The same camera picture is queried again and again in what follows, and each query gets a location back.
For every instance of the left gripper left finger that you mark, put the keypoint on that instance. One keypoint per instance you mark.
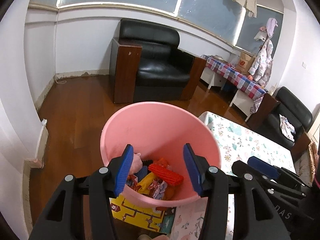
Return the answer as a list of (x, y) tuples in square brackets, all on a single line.
[(63, 217)]

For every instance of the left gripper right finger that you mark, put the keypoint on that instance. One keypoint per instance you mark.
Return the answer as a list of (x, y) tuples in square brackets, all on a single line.
[(254, 214)]

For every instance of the blue wrapper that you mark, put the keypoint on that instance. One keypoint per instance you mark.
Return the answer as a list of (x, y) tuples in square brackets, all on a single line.
[(142, 173)]

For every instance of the red foam fruit net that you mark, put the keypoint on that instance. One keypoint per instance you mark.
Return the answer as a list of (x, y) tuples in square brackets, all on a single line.
[(170, 177)]

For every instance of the clear plastic bag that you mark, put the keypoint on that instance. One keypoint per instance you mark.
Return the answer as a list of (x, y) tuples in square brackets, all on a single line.
[(136, 165)]

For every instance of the colourful snack wrapper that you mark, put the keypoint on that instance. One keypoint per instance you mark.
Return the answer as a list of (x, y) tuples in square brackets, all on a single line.
[(157, 189)]

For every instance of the pink plastic trash bucket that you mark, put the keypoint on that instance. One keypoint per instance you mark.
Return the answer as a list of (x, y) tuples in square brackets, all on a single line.
[(159, 130)]

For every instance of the floral bear bed sheet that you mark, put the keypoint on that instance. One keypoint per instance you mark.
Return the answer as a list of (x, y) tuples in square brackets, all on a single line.
[(235, 142)]

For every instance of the black leather armchair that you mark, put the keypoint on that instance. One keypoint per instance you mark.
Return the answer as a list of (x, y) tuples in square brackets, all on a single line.
[(146, 64), (266, 121)]

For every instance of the hanging child's floral jacket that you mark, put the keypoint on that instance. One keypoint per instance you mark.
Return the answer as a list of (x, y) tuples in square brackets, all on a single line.
[(261, 68)]

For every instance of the white table checkered cloth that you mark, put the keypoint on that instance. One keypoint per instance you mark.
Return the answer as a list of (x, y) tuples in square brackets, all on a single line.
[(216, 74)]

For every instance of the brown paper bag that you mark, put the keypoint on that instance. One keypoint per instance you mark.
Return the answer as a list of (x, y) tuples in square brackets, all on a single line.
[(245, 63)]

